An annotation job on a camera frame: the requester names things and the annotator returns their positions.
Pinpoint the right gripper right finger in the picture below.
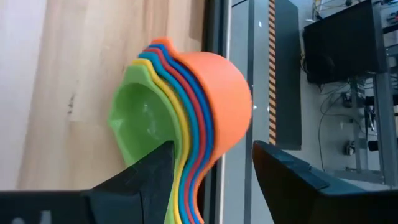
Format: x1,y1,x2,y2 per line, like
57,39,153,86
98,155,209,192
252,139,398,224

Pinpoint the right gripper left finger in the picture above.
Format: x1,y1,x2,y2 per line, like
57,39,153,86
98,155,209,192
0,140,175,224

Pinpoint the green measuring cup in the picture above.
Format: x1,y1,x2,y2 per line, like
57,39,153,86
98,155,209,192
107,63,185,224

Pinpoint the yellow measuring cup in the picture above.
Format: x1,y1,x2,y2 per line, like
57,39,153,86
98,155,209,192
130,58,192,224

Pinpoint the large blue measuring cup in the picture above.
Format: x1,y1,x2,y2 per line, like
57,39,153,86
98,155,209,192
149,42,216,224

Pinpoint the light blue measuring cup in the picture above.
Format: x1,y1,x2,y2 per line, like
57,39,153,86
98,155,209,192
138,51,200,224

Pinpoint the orange measuring cup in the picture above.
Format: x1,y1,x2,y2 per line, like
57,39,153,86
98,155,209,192
151,37,253,224

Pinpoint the grey metal rack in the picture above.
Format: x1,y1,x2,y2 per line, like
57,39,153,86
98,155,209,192
349,0,398,187

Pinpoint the black hazard-striped platform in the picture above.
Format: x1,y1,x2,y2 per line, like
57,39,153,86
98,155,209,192
267,0,303,151

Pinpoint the black monitor panel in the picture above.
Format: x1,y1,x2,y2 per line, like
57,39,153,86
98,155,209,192
302,0,389,85

